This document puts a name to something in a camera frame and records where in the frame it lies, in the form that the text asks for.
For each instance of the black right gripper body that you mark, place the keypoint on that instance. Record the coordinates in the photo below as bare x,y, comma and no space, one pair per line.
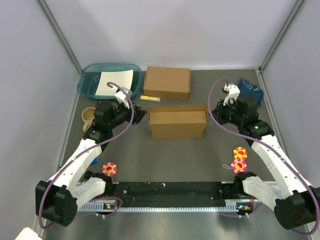
227,113

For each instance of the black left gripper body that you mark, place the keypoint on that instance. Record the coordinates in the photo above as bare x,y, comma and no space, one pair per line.
123,114

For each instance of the brown cardboard box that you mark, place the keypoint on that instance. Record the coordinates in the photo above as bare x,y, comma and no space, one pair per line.
167,82
178,121

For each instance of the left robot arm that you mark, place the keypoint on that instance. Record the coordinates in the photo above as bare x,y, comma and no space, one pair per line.
59,198

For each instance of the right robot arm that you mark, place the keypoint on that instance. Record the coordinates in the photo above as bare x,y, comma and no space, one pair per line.
294,201

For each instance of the folded brown cardboard box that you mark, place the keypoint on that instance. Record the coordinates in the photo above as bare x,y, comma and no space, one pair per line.
167,82

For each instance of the yellow white marker pen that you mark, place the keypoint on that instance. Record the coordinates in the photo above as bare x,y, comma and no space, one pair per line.
150,98

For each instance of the dark blue crumpled bag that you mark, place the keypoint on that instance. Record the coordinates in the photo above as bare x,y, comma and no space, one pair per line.
248,88

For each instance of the beige ceramic mug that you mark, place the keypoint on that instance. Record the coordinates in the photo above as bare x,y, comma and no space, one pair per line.
87,116

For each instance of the white paper sheet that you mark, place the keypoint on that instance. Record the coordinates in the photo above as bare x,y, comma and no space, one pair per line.
123,79

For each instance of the orange flower toy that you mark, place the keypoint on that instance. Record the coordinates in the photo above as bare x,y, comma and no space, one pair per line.
240,153

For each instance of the teal plastic bin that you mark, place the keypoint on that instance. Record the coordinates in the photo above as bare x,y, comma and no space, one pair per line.
94,79

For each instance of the pink flower toy right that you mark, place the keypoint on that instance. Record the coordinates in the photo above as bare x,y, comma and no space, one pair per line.
238,165

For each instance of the pink flower toy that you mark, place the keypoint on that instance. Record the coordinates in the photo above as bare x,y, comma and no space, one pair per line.
109,169
238,165

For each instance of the small blue plastic block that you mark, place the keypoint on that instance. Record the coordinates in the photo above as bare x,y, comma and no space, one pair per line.
95,161

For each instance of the pink flower toy left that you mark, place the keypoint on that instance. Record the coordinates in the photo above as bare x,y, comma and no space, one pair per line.
109,169

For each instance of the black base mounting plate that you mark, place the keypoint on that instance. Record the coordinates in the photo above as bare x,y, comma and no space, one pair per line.
177,194

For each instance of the white object bottom corner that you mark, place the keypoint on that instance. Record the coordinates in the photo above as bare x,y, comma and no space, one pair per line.
28,234

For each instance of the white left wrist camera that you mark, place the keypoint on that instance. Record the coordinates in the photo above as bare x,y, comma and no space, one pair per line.
122,96

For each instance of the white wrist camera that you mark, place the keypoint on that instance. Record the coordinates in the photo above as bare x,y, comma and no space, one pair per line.
122,96
232,92

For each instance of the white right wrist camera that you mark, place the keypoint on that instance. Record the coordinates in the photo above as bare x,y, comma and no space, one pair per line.
232,92

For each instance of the grey slotted cable duct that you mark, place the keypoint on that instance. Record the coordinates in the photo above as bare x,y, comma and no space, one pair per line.
227,207

